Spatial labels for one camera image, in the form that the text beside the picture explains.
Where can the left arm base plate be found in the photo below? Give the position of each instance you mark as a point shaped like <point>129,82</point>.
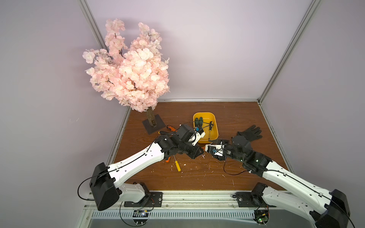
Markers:
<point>153,199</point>

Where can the black handled long screwdriver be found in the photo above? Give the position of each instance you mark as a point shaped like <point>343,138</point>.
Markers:
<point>164,132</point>

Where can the large orange black screwdriver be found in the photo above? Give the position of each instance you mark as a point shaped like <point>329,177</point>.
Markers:
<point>172,129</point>

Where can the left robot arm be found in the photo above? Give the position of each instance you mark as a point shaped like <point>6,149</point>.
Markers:
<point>108,182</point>

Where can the green black screwdriver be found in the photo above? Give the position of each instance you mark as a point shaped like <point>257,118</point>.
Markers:
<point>196,122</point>
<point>200,122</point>

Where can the aluminium front rail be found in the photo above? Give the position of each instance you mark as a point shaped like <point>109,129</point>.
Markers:
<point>209,199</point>

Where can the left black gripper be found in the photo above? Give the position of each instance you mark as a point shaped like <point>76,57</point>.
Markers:
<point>194,154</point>

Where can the black work glove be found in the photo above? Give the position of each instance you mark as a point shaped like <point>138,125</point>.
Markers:
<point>252,133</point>

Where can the left controller board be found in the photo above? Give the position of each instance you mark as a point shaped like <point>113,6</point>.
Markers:
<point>140,217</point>

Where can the right controller board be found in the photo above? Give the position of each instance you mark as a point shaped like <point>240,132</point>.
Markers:
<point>261,217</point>

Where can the pink artificial blossom tree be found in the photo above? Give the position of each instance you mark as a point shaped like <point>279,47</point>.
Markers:
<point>135,75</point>

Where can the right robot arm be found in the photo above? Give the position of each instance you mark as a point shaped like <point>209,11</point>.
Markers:
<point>321,207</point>

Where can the black yellow grip screwdriver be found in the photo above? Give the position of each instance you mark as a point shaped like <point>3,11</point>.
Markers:
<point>211,124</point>

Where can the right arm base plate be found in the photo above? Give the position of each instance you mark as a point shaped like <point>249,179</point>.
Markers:
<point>250,200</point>

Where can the controller board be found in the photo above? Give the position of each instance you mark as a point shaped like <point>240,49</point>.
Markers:
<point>261,217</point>
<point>140,217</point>

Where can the yellow handled screwdriver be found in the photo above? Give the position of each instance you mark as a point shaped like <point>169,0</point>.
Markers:
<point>177,165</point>

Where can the yellow plastic storage box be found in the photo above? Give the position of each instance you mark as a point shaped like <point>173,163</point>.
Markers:
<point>207,121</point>

